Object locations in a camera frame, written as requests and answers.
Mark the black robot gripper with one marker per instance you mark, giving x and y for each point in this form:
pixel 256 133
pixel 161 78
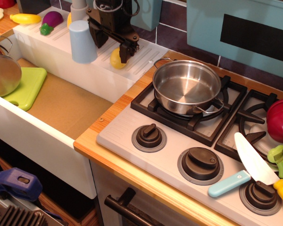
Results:
pixel 112 19

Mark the yellow toy potato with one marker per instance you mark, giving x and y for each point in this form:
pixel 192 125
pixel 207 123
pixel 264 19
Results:
pixel 115 59

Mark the stainless steel pan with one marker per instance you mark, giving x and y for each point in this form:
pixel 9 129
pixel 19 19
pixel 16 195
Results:
pixel 187 87

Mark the stainless steel pot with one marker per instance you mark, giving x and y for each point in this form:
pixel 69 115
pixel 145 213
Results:
pixel 10 70

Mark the light blue plastic cup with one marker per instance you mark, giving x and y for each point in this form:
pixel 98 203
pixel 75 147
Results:
pixel 82 44

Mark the white toy sink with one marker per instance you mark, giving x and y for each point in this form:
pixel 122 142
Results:
pixel 72 97

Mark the grey toy faucet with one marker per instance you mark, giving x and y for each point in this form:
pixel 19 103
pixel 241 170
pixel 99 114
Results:
pixel 78 10

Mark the yellow toy corn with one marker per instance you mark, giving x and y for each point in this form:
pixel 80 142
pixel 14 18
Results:
pixel 69 20

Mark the purple toy eggplant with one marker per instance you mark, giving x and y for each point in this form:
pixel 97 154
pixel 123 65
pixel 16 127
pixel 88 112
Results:
pixel 50 21

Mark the green plastic cutting board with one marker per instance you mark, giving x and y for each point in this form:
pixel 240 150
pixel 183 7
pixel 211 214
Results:
pixel 31 82

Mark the yellow toy banana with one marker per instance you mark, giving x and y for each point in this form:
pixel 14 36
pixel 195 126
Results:
pixel 22 18

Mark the left black stove knob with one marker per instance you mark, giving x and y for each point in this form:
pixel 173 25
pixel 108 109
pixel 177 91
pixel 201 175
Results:
pixel 149 138

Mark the black stove knob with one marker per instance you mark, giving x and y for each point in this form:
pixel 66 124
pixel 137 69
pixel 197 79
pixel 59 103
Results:
pixel 149 138
pixel 200 166
pixel 260 198

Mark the red toy item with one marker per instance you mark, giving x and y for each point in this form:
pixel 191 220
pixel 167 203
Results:
pixel 7 3

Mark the left black burner grate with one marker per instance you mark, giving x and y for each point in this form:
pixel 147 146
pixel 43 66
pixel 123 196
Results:
pixel 202 127

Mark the black burner grate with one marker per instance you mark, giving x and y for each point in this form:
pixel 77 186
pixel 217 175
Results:
pixel 250 119
pixel 202 127

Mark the teal microwave cabinet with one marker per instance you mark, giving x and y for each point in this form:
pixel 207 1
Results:
pixel 246 31

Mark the right black burner grate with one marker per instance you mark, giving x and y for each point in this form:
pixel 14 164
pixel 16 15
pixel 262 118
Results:
pixel 250 119

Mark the grey stove top panel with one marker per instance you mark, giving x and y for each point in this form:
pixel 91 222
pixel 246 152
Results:
pixel 117 137

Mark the middle black stove knob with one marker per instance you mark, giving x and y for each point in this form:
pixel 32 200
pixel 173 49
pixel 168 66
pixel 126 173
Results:
pixel 200 166

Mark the blue clamp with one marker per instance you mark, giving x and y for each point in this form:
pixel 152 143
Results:
pixel 19 184

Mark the red plastic bowl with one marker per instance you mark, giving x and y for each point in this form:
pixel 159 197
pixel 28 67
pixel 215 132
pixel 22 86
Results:
pixel 274 121

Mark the right black stove knob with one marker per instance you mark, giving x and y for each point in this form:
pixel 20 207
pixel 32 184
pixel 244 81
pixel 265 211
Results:
pixel 260 198

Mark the teal wall cabinet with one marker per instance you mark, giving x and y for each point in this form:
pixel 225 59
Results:
pixel 148 16

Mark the black oven door handle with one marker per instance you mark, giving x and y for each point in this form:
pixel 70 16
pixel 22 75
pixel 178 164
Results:
pixel 120 206

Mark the white toy knife blue handle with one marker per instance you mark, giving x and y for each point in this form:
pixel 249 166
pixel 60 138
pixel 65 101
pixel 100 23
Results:
pixel 256 168

